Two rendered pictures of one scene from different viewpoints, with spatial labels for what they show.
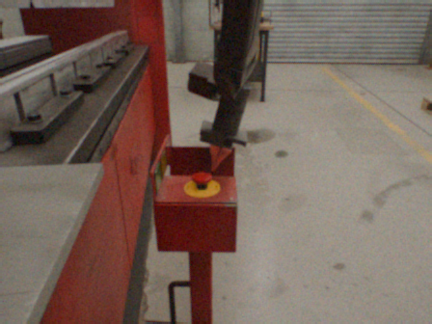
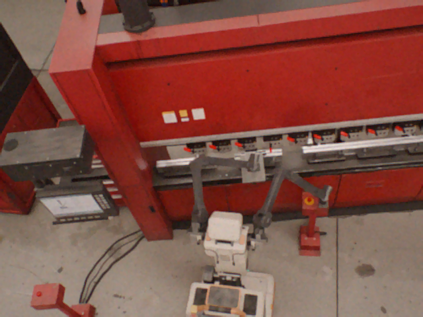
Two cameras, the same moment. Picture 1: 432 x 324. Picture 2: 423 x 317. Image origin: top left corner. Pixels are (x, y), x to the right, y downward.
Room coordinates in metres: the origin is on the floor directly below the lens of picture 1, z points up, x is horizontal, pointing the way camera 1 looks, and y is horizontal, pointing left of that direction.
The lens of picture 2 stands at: (0.29, -1.70, 3.86)
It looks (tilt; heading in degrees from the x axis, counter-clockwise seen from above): 54 degrees down; 104
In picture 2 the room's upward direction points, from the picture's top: 12 degrees counter-clockwise
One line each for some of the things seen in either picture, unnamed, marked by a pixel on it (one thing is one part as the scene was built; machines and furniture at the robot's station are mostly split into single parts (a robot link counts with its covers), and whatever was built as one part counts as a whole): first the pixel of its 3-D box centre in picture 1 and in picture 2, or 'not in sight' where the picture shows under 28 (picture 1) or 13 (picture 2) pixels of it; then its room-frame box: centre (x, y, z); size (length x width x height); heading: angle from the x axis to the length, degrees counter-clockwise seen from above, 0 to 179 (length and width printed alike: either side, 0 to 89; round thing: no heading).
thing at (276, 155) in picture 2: not in sight; (258, 157); (0.16, 0.36, 0.92); 0.39 x 0.06 x 0.10; 6
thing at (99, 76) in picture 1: (94, 78); (376, 154); (1.11, 0.41, 0.89); 0.30 x 0.05 x 0.03; 6
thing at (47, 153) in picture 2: not in sight; (69, 181); (-1.09, -0.25, 1.53); 0.51 x 0.25 x 0.85; 7
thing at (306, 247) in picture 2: not in sight; (309, 240); (0.62, 0.01, 0.06); 0.25 x 0.20 x 0.12; 89
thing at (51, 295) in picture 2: not in sight; (65, 308); (-1.43, -0.79, 0.41); 0.25 x 0.20 x 0.83; 96
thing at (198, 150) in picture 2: not in sight; (196, 144); (-0.32, 0.31, 1.19); 0.15 x 0.09 x 0.17; 6
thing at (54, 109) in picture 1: (54, 113); (326, 158); (0.71, 0.36, 0.89); 0.30 x 0.05 x 0.03; 6
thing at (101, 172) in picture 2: not in sight; (85, 184); (-1.16, -0.06, 1.17); 0.40 x 0.24 x 0.07; 6
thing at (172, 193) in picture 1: (199, 189); (314, 201); (0.62, 0.04, 0.75); 0.20 x 0.16 x 0.18; 179
